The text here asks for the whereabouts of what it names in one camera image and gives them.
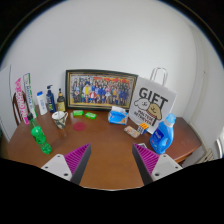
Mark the pink toothpaste box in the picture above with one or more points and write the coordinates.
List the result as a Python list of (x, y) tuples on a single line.
[(20, 101)]

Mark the red round coaster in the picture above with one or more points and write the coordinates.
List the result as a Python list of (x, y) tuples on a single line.
[(79, 126)]

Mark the wooden chair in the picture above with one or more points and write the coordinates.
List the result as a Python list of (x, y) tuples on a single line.
[(16, 110)]

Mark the small patterned pouch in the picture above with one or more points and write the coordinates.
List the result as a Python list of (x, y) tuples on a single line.
[(131, 131)]

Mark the green white toothpaste box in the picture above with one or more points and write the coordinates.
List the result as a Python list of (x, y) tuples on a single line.
[(29, 95)]

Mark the dark glass sauce bottle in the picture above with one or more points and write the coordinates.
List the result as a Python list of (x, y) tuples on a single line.
[(61, 101)]

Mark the rubik's cube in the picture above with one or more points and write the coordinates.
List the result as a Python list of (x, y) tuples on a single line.
[(142, 128)]

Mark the dark blue pump bottle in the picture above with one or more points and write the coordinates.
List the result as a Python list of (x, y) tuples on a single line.
[(50, 99)]

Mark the blue detergent bottle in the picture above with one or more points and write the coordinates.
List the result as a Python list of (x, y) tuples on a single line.
[(163, 136)]

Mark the white radiator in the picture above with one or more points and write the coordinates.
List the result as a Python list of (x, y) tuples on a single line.
[(207, 157)]

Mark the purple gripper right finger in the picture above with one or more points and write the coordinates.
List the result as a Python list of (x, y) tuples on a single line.
[(152, 166)]

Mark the green soap bar right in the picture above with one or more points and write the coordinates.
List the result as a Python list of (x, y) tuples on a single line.
[(90, 115)]

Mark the framed group photo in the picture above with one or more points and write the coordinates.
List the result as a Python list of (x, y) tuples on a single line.
[(99, 89)]

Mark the white patterned mug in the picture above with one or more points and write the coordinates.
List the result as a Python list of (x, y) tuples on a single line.
[(60, 118)]

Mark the blue tissue pack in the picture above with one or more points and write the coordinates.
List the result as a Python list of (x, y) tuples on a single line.
[(118, 115)]

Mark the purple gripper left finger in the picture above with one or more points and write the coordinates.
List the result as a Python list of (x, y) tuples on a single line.
[(71, 166)]

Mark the white plastic bottle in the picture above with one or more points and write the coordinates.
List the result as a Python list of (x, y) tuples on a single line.
[(41, 103)]

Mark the white gift paper bag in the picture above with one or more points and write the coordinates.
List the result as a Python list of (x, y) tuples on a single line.
[(152, 101)]

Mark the green plastic bottle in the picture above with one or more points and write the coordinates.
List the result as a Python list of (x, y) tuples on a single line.
[(38, 135)]

